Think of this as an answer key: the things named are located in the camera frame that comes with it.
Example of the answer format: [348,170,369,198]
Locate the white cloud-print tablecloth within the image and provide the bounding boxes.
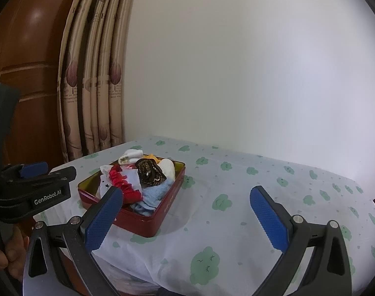
[49,135,375,296]

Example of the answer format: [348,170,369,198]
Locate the light blue cloth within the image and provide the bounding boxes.
[130,179,173,217]

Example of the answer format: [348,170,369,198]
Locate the red and white garment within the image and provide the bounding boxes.
[99,164,144,204]

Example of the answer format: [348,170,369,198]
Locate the white socks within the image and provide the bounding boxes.
[119,149,144,165]

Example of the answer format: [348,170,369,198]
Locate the person's left hand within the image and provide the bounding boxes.
[0,231,30,282]

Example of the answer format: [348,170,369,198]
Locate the dark patterned pouch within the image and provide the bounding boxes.
[135,158,167,187]

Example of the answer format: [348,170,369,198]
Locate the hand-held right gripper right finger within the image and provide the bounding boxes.
[250,185,353,296]

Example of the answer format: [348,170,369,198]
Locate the beige leaf print curtain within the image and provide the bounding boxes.
[56,0,140,162]

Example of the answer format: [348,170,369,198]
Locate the brown wooden door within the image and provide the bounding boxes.
[0,0,86,253]

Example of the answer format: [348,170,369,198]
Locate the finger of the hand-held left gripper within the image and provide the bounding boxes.
[2,161,49,181]
[0,166,77,222]

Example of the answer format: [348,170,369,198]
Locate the red tin box gold interior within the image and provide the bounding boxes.
[77,157,186,238]

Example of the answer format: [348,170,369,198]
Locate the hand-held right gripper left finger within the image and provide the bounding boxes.
[22,186,124,296]

